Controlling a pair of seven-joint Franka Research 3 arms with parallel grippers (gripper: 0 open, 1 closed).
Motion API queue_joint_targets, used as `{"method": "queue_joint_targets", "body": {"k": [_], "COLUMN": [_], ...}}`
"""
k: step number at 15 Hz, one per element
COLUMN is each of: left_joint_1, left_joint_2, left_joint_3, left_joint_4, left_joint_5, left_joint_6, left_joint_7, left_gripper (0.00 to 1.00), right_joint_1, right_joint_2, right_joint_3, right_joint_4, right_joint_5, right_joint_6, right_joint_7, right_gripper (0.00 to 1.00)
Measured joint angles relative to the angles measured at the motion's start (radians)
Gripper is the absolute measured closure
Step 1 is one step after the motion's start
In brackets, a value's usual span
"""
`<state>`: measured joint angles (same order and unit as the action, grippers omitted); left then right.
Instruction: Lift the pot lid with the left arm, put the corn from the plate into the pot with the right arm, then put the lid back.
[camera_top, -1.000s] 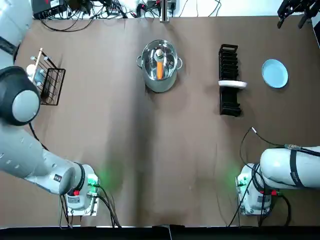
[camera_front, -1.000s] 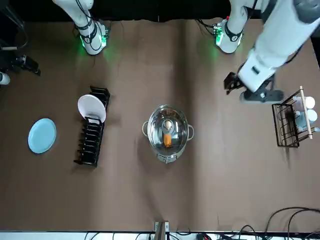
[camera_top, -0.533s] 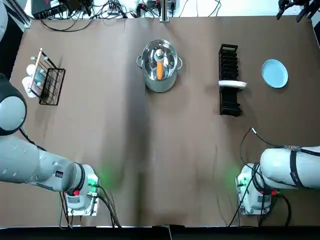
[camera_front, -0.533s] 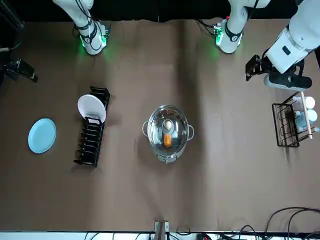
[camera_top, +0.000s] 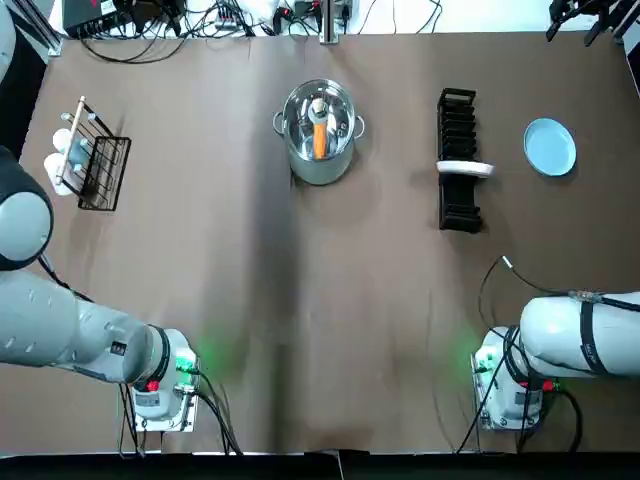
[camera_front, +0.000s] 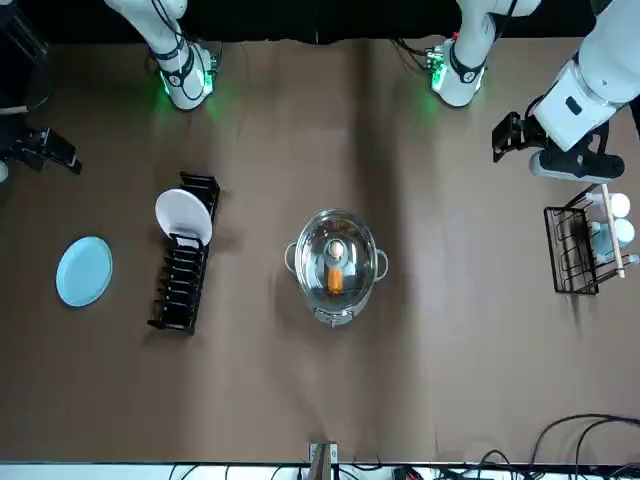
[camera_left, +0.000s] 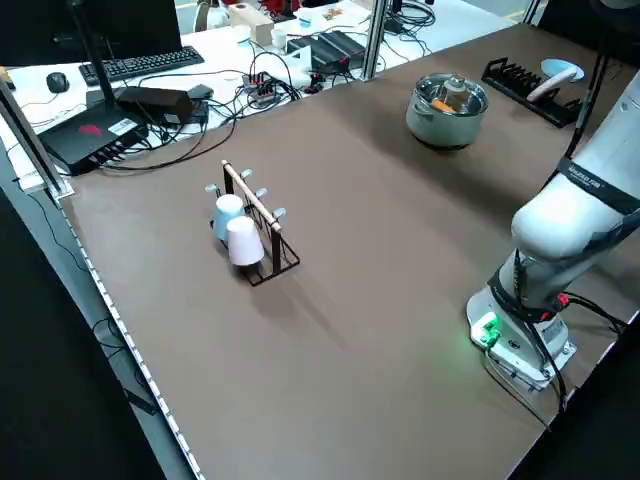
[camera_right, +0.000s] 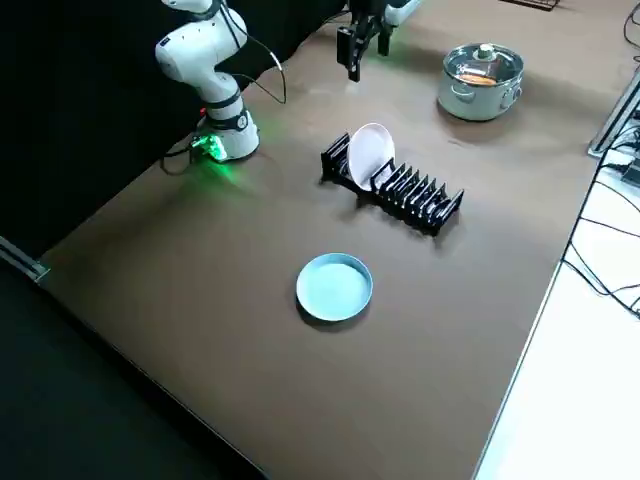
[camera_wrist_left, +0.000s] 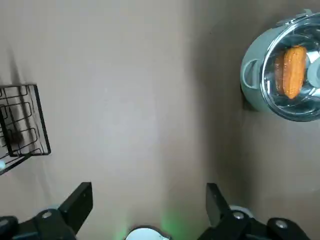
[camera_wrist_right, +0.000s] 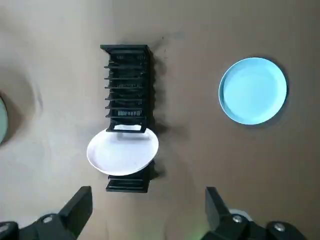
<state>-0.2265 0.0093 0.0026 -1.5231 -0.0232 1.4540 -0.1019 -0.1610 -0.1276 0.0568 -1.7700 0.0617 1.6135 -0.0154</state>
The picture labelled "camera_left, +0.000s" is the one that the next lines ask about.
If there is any black stand pole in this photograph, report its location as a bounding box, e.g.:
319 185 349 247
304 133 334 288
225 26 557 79
69 0 121 109

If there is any aluminium frame post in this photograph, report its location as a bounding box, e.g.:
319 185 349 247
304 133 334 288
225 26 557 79
362 0 389 81

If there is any grey usb hub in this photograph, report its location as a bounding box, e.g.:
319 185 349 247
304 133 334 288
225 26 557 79
242 72 281 104

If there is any black keyboard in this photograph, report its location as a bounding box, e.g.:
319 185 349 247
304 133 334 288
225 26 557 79
78 45 206 84

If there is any black power brick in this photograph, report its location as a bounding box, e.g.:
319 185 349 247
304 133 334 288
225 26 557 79
117 86 195 122

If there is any black slotted dish rack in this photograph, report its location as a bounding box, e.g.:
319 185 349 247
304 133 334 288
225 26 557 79
480 57 584 127

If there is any black ridged device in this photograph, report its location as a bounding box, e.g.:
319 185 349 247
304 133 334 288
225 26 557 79
287 29 369 72

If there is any wooden box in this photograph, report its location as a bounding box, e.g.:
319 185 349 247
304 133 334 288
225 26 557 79
228 3 276 45

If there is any black wire cup rack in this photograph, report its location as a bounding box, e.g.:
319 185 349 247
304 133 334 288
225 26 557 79
204 158 301 289

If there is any glass pot lid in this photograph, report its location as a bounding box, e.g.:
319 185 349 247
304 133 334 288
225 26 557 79
413 72 489 117

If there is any black box with red logo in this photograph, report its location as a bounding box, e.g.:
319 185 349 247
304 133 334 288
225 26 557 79
37 102 151 176

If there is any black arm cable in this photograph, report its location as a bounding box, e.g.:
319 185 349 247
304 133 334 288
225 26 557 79
564 29 612 162

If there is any light blue cup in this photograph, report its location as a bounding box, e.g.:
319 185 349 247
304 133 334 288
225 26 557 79
212 194 247 242

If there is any black monitor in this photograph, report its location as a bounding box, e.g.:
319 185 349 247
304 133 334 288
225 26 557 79
0 0 184 69

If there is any light blue plate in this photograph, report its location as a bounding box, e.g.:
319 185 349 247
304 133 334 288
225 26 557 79
541 57 586 84

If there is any black table cable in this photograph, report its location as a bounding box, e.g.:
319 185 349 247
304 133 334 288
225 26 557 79
99 99 240 172

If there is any white plate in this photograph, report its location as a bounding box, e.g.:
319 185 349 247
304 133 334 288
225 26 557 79
527 69 576 103

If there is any aluminium frame profile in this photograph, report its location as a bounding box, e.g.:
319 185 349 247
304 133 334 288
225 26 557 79
0 74 72 200

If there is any black base cable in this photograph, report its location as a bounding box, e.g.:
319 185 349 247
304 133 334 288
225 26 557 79
482 294 632 441

